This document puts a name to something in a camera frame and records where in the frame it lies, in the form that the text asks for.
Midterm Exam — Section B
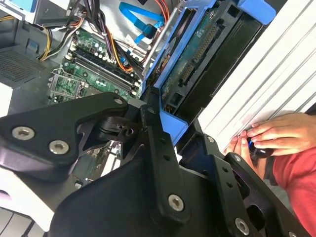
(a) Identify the round black tool blue ring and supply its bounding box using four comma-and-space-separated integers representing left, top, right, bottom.
246, 137, 274, 159

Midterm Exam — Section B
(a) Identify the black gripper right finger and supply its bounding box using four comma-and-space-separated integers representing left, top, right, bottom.
177, 119, 312, 237

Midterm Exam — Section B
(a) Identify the hard disk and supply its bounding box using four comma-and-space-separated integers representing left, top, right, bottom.
142, 0, 276, 149

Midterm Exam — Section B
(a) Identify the person's left hand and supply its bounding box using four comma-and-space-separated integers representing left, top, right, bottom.
223, 130, 266, 173

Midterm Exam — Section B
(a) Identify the person's right hand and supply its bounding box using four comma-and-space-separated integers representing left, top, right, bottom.
243, 112, 316, 157

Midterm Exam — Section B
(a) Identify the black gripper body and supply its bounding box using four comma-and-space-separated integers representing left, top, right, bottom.
48, 153, 234, 237

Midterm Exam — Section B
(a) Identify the orange red power wire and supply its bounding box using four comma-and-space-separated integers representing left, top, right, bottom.
157, 0, 172, 17

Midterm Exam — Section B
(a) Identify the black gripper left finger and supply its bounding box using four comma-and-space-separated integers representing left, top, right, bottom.
0, 85, 192, 225

